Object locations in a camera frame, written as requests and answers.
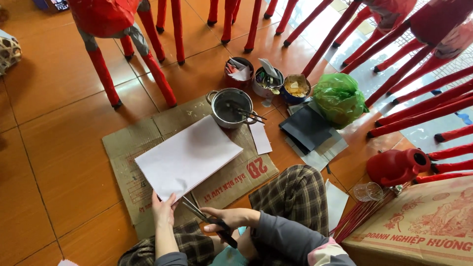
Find person's left hand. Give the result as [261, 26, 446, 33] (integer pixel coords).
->
[152, 191, 179, 228]

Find person's right hand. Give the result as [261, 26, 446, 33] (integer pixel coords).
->
[200, 206, 261, 234]

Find black-handled scissors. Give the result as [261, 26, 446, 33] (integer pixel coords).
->
[181, 196, 238, 249]

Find stack of white paper sheets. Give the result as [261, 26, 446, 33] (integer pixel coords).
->
[135, 115, 244, 202]

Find flattened brown cardboard sheet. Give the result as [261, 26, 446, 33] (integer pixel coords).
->
[102, 95, 280, 241]

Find person's plaid trousers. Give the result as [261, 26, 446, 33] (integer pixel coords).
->
[118, 164, 330, 266]

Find small white paper strip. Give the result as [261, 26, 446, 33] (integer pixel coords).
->
[249, 121, 273, 155]

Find white paper sheet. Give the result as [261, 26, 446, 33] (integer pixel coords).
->
[325, 180, 350, 232]

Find dark brush sticks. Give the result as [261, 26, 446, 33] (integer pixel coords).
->
[228, 103, 268, 125]

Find black paper sheets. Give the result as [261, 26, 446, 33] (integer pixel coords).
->
[279, 105, 333, 155]

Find grey paper sheets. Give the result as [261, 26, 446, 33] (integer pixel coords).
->
[284, 99, 349, 171]

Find bundle of red sticks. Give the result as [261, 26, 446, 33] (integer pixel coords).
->
[330, 186, 403, 244]

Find clear glass cup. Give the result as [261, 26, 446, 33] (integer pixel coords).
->
[353, 182, 384, 202]

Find white tin with paper scraps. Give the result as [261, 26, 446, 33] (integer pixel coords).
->
[252, 58, 285, 99]

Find blue bowl with yellow scraps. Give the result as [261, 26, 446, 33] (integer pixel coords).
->
[279, 74, 312, 105]

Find red tin with paper scraps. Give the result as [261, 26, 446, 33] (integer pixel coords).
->
[224, 56, 255, 89]

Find green plastic bag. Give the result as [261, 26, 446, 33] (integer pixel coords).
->
[313, 73, 370, 130]

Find red plastic jug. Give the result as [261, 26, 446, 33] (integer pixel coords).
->
[366, 148, 432, 187]

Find cardboard box with red print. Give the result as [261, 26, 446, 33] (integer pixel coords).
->
[341, 175, 473, 266]

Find red paper horse figure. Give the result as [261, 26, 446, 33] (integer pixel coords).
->
[67, 0, 186, 110]

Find woven bamboo basket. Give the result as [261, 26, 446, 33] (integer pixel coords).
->
[0, 29, 23, 77]

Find row of red paper figures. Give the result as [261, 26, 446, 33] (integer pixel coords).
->
[155, 0, 473, 185]

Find dark box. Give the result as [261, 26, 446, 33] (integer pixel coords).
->
[32, 0, 70, 12]

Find steel pot with handles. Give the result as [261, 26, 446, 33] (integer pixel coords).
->
[205, 87, 259, 129]

